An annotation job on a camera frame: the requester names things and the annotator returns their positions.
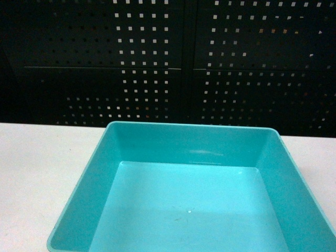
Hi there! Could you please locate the teal plastic tray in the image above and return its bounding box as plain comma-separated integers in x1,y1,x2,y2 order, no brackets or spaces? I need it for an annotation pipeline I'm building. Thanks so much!
47,121,335,251

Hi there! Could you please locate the black perforated panel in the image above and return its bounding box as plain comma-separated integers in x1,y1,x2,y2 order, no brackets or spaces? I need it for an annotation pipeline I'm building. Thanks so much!
1,1,335,137

